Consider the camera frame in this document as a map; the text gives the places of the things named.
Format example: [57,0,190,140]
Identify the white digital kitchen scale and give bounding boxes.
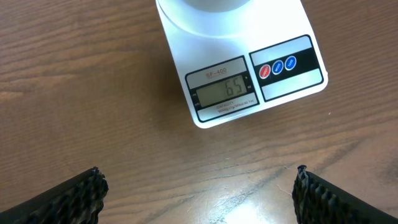
[155,0,328,128]

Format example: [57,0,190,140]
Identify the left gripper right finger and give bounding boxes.
[292,165,397,224]

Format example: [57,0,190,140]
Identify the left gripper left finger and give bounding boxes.
[1,167,109,224]

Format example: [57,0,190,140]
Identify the grey round bowl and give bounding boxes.
[183,0,251,12]

